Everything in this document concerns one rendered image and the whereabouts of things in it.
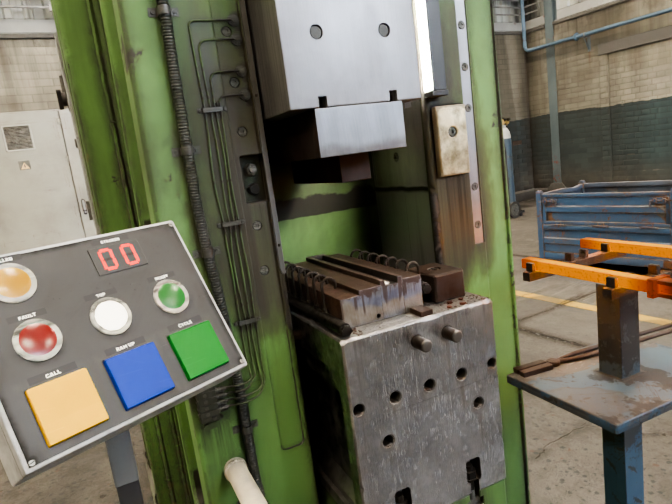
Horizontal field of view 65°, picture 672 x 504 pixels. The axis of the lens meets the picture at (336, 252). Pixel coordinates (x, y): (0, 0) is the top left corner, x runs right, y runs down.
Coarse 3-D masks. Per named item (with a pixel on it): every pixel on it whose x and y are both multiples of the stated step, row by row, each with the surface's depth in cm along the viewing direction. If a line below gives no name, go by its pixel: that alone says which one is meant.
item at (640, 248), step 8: (584, 240) 136; (592, 240) 134; (600, 240) 133; (608, 240) 132; (616, 240) 130; (592, 248) 134; (600, 248) 132; (616, 248) 128; (624, 248) 126; (632, 248) 124; (640, 248) 123; (648, 248) 121; (656, 248) 119; (664, 248) 117; (656, 256) 119; (664, 256) 118
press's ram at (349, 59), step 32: (256, 0) 105; (288, 0) 98; (320, 0) 101; (352, 0) 103; (384, 0) 106; (256, 32) 109; (288, 32) 99; (320, 32) 102; (352, 32) 104; (384, 32) 107; (256, 64) 112; (288, 64) 99; (320, 64) 102; (352, 64) 105; (384, 64) 108; (416, 64) 111; (288, 96) 100; (320, 96) 103; (352, 96) 106; (384, 96) 109; (416, 96) 112
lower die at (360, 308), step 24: (312, 264) 145; (360, 264) 132; (312, 288) 123; (336, 288) 119; (360, 288) 113; (384, 288) 114; (408, 288) 116; (336, 312) 112; (360, 312) 112; (384, 312) 114
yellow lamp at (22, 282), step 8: (0, 272) 70; (8, 272) 70; (16, 272) 71; (24, 272) 72; (0, 280) 69; (8, 280) 70; (16, 280) 70; (24, 280) 71; (0, 288) 69; (8, 288) 69; (16, 288) 70; (24, 288) 71; (8, 296) 69; (16, 296) 70
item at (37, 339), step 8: (24, 328) 68; (32, 328) 69; (40, 328) 69; (48, 328) 70; (24, 336) 68; (32, 336) 68; (40, 336) 69; (48, 336) 69; (56, 336) 70; (24, 344) 67; (32, 344) 68; (40, 344) 68; (48, 344) 69; (32, 352) 67; (40, 352) 68; (48, 352) 69
